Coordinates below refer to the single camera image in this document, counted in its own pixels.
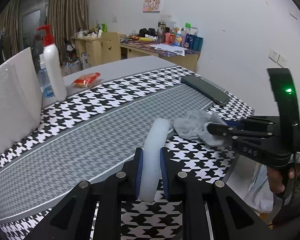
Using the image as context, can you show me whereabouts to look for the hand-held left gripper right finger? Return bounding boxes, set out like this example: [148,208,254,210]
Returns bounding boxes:
[159,147,273,240]

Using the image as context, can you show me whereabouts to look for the plain wooden desk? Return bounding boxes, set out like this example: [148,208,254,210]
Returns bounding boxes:
[71,34,103,69]

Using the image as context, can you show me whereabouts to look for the grey cloth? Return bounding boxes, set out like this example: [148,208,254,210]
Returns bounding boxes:
[173,110,228,146]

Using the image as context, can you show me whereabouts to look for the printed papers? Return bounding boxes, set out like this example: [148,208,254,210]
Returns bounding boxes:
[150,44,185,56]

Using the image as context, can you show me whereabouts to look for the glass balcony door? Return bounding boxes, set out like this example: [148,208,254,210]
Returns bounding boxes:
[19,0,50,55]

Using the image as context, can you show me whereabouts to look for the black smartphone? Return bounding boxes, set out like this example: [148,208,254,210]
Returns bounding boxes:
[181,75,230,106]

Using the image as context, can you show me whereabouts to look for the cartoon wall poster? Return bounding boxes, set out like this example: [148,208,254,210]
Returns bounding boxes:
[143,0,163,13]

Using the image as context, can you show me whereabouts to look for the red snack packet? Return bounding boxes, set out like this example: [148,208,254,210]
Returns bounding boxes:
[72,72,101,88]

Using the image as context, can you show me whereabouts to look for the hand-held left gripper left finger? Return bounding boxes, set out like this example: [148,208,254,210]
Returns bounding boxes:
[22,147,144,240]

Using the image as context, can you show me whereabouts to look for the brown curtain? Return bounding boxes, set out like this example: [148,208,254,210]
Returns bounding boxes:
[47,0,90,63]
[0,0,22,55]

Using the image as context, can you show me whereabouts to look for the wooden smiley chair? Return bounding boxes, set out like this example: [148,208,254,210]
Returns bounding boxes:
[101,32,122,64]

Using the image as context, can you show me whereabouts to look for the white pump lotion bottle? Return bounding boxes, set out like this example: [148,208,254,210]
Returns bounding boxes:
[36,24,67,101]

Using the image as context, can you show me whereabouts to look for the white foam box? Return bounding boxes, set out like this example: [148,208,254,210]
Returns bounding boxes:
[0,47,43,155]

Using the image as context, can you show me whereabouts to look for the pale cloth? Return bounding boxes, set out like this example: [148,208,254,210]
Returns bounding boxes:
[245,164,275,214]

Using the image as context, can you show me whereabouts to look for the wooden desk with patterned top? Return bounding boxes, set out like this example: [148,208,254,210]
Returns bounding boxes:
[120,39,202,72]

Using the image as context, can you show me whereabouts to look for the clear blue spray bottle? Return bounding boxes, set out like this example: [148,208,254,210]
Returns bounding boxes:
[37,54,55,98]

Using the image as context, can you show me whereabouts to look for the dark thermos bottle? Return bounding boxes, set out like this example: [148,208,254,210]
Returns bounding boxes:
[157,21,167,43]

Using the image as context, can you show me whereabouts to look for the person's right hand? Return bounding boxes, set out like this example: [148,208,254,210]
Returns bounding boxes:
[266,166,282,195]

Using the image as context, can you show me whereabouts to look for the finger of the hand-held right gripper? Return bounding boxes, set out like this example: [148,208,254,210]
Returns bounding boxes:
[225,116,280,127]
[207,122,275,140]

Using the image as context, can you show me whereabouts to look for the black pouches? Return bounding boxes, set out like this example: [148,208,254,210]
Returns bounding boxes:
[139,27,157,37]

